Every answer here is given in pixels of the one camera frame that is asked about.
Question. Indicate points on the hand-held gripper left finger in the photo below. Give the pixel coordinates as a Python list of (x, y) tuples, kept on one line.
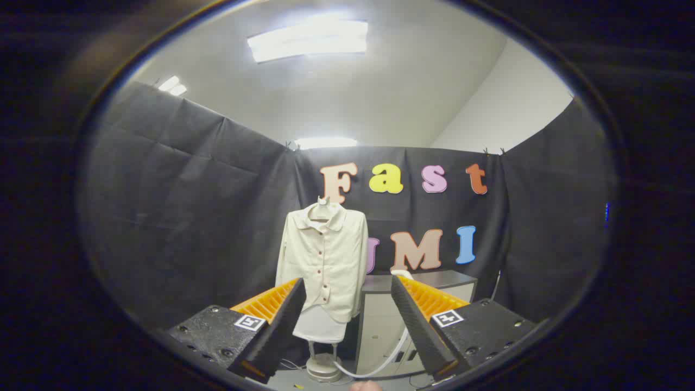
[(282, 331)]

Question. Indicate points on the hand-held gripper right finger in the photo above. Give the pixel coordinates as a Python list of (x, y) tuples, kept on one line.
[(418, 331)]

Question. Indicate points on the cream button-up shirt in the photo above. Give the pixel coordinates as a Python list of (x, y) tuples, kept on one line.
[(326, 260)]

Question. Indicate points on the white cabinet with grey top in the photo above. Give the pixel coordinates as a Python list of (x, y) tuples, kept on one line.
[(380, 326)]

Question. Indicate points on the white mannequin stand base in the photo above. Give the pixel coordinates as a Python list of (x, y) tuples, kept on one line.
[(323, 368)]

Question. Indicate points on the ceiling light above backdrop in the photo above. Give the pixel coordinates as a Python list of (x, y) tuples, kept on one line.
[(326, 143)]

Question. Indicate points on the small ceiling light panel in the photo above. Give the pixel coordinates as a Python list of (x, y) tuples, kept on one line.
[(172, 86)]

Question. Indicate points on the large rectangular ceiling light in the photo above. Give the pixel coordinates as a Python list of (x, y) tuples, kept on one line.
[(308, 39)]

